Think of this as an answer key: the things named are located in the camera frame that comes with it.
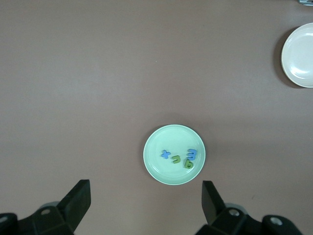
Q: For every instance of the green foam letter u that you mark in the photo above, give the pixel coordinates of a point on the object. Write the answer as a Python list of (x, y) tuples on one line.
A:
[(177, 161)]

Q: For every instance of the green foam letter a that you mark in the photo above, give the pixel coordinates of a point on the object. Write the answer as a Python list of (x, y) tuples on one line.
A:
[(186, 165)]

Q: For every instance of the green plate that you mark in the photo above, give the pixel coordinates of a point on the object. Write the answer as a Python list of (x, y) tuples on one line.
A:
[(171, 139)]

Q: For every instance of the blue foam letter m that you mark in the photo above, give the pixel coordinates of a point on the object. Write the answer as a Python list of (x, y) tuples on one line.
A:
[(194, 154)]

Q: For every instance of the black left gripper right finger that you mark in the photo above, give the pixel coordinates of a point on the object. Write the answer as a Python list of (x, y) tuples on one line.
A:
[(216, 215)]

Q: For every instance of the beige plate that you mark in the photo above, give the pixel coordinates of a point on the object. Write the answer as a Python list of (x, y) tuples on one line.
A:
[(300, 56)]

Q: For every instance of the blue foam letter x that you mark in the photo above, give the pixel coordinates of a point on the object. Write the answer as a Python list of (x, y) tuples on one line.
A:
[(165, 154)]

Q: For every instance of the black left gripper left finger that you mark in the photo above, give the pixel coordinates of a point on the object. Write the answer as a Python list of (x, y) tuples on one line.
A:
[(71, 210)]

